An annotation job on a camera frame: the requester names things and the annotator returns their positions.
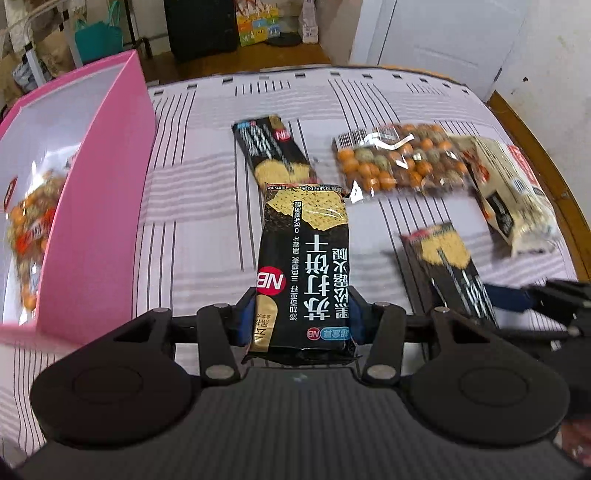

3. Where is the clear bag of coated nuts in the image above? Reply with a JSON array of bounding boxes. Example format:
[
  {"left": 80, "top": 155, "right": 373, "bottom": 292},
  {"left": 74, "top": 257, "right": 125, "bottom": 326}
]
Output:
[{"left": 332, "top": 123, "right": 472, "bottom": 203}]

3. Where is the teal tote bag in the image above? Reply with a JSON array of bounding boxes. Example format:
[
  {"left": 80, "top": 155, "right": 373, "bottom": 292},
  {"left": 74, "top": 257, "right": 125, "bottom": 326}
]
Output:
[{"left": 74, "top": 1, "right": 123, "bottom": 65}]

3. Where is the white door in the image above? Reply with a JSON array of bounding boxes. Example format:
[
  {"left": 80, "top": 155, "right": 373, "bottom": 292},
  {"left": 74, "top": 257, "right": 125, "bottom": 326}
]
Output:
[{"left": 349, "top": 0, "right": 529, "bottom": 100}]

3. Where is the snack bag inside box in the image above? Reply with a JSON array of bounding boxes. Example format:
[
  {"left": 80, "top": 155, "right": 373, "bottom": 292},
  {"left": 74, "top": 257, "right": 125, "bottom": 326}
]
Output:
[{"left": 4, "top": 158, "right": 72, "bottom": 325}]

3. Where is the pink storage box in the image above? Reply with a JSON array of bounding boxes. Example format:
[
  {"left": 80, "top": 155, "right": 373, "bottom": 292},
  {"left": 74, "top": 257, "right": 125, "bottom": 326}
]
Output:
[{"left": 1, "top": 51, "right": 155, "bottom": 349}]

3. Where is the black NB cracker pack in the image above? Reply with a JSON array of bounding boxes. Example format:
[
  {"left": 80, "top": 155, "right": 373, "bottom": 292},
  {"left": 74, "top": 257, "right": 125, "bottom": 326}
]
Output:
[{"left": 247, "top": 184, "right": 356, "bottom": 366}]

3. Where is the white clothes rack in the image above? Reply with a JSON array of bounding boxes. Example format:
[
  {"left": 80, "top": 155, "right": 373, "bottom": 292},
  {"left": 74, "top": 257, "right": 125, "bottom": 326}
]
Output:
[{"left": 1, "top": 1, "right": 87, "bottom": 93}]

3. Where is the black suitcase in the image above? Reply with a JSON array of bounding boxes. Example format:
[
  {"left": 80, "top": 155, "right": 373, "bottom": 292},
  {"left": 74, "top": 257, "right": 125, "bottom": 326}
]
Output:
[{"left": 163, "top": 0, "right": 238, "bottom": 63}]

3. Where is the black cracker pack far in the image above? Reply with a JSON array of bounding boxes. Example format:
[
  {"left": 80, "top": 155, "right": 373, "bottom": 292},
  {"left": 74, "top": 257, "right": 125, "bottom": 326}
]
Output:
[{"left": 232, "top": 115, "right": 318, "bottom": 190}]

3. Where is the beige noodle packet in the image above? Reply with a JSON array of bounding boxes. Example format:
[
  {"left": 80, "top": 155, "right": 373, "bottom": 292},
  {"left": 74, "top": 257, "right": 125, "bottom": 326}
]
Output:
[{"left": 453, "top": 136, "right": 560, "bottom": 256}]

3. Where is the colourful cardboard box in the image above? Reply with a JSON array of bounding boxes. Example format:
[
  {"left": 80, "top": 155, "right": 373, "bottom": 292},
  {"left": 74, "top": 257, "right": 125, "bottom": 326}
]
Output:
[{"left": 235, "top": 0, "right": 280, "bottom": 47}]

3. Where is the black cracker pack right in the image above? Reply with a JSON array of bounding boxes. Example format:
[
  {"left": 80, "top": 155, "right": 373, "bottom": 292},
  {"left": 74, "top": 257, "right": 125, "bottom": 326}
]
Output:
[{"left": 402, "top": 222, "right": 498, "bottom": 329}]

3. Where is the white plastic bag on floor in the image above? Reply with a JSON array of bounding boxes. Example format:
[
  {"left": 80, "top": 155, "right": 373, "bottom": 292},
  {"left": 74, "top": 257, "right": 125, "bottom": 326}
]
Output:
[{"left": 298, "top": 0, "right": 320, "bottom": 44}]

